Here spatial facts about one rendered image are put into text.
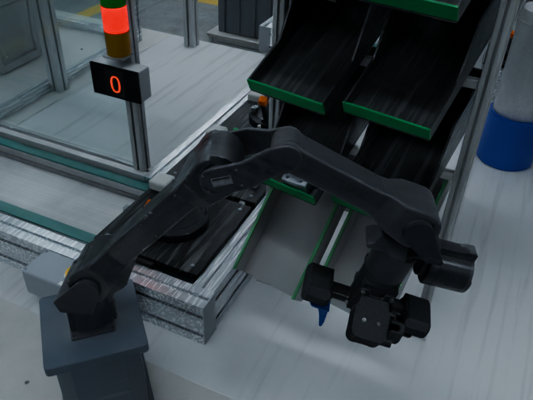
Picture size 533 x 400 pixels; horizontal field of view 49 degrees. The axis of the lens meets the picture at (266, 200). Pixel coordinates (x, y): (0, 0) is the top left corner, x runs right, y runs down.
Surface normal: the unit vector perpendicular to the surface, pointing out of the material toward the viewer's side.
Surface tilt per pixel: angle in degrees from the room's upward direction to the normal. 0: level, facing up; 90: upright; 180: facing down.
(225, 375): 0
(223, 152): 16
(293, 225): 45
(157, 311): 90
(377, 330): 29
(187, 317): 90
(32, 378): 0
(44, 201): 0
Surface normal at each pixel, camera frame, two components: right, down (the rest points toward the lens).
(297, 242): -0.38, -0.23
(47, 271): 0.04, -0.80
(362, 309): 0.15, -0.42
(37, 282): -0.42, 0.53
